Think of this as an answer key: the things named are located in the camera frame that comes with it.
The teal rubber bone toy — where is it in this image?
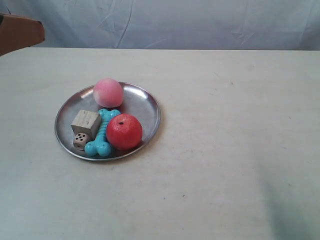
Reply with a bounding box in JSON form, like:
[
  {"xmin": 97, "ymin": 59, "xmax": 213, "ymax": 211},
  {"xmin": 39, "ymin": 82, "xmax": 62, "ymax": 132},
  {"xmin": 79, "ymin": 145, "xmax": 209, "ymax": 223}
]
[{"xmin": 84, "ymin": 108, "xmax": 121, "ymax": 157}]

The pink peach toy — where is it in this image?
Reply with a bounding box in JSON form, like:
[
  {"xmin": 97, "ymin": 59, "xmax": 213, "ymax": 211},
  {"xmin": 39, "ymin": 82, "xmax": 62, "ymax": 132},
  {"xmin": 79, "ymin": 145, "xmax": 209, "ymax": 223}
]
[{"xmin": 93, "ymin": 78, "xmax": 124, "ymax": 108}]

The white backdrop cloth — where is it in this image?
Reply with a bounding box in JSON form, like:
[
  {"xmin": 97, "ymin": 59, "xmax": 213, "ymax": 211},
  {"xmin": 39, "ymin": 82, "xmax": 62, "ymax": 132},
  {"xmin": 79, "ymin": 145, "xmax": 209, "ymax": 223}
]
[{"xmin": 0, "ymin": 0, "xmax": 320, "ymax": 51}]

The small wooden die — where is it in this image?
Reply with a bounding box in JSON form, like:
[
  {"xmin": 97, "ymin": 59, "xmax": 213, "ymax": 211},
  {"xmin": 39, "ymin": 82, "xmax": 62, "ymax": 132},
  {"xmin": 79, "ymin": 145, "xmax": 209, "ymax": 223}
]
[{"xmin": 73, "ymin": 133, "xmax": 90, "ymax": 151}]

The red apple toy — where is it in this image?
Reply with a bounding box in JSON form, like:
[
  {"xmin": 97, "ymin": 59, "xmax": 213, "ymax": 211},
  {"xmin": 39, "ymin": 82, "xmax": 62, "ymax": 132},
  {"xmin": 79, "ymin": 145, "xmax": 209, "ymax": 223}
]
[{"xmin": 106, "ymin": 113, "xmax": 143, "ymax": 150}]

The round silver metal plate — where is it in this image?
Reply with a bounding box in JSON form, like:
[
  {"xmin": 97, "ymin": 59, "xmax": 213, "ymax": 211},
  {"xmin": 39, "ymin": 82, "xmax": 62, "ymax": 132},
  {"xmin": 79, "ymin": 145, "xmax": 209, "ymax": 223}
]
[{"xmin": 54, "ymin": 82, "xmax": 162, "ymax": 162}]

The large wooden cube block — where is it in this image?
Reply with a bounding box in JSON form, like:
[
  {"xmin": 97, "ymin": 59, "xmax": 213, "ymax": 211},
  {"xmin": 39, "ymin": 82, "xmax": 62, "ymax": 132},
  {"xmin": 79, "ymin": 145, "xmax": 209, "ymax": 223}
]
[{"xmin": 71, "ymin": 109, "xmax": 102, "ymax": 140}]

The brown cardboard box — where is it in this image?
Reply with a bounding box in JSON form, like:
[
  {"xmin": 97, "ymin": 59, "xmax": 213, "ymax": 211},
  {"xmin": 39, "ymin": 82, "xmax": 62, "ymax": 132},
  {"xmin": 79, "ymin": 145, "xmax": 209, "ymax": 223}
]
[{"xmin": 0, "ymin": 13, "xmax": 45, "ymax": 56}]

